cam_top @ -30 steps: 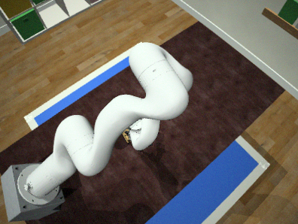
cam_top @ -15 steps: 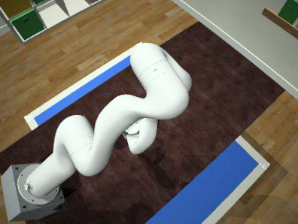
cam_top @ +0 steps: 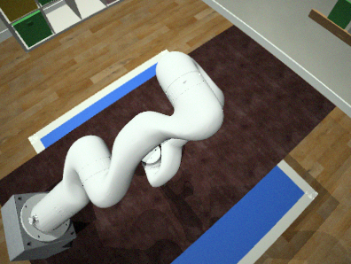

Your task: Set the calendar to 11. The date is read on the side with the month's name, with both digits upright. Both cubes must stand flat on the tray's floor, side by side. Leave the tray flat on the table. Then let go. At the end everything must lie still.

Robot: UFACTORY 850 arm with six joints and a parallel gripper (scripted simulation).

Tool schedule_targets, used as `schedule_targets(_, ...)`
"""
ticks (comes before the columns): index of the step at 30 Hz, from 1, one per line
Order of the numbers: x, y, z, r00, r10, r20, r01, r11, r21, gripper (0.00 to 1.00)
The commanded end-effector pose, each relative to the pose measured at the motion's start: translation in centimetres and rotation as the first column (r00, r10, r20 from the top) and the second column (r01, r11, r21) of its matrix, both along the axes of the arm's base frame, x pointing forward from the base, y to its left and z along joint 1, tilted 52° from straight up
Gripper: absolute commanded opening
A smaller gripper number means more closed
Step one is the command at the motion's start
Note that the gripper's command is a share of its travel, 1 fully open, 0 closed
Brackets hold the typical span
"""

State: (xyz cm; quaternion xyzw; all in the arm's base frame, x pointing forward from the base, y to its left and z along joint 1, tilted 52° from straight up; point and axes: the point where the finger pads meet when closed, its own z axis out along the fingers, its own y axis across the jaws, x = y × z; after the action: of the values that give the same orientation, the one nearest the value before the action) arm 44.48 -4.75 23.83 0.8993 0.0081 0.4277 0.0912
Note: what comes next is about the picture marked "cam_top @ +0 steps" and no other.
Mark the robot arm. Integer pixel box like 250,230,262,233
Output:
20,51,224,242

